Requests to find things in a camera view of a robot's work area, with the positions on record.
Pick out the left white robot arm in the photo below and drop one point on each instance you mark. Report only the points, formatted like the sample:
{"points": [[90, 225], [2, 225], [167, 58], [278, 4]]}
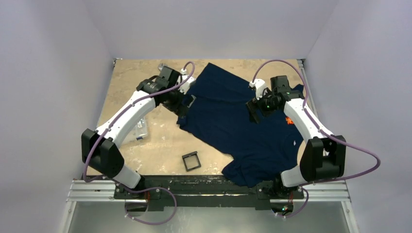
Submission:
{"points": [[101, 147]]}

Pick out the clear plastic parts box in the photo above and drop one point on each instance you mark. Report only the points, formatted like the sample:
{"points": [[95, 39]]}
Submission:
{"points": [[139, 132]]}

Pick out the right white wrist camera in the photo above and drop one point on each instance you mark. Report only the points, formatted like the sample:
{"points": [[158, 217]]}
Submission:
{"points": [[259, 86]]}

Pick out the small black square tray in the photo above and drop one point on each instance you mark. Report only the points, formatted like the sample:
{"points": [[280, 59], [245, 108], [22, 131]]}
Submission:
{"points": [[191, 161]]}

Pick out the aluminium frame rail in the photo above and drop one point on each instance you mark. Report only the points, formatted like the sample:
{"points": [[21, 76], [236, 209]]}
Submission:
{"points": [[99, 191]]}

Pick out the red handled adjustable wrench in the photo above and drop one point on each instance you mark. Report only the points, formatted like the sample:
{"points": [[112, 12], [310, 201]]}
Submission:
{"points": [[160, 66]]}

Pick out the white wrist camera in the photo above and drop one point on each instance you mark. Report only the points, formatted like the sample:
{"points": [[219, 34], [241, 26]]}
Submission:
{"points": [[259, 86], [186, 85]]}

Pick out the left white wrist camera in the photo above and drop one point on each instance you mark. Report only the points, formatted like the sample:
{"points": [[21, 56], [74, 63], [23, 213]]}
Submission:
{"points": [[186, 85]]}

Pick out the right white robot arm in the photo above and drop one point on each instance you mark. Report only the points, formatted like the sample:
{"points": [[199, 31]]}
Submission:
{"points": [[323, 158]]}

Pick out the orange glitter leaf brooch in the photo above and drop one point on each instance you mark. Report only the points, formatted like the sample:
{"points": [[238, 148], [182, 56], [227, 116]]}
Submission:
{"points": [[289, 120]]}

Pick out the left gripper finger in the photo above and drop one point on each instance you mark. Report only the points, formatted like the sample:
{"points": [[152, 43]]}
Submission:
{"points": [[189, 100], [181, 112]]}

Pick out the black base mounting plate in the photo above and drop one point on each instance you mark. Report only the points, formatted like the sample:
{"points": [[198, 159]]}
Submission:
{"points": [[210, 191]]}

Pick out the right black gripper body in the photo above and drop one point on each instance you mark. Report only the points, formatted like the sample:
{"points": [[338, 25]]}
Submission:
{"points": [[255, 109]]}

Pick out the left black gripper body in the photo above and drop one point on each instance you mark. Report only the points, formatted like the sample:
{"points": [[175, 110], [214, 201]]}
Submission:
{"points": [[174, 99]]}

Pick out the navy blue t-shirt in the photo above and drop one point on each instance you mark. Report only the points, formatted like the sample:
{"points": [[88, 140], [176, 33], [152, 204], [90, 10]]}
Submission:
{"points": [[219, 117]]}

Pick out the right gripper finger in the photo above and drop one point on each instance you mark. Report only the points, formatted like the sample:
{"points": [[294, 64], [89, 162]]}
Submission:
{"points": [[253, 116], [251, 105]]}

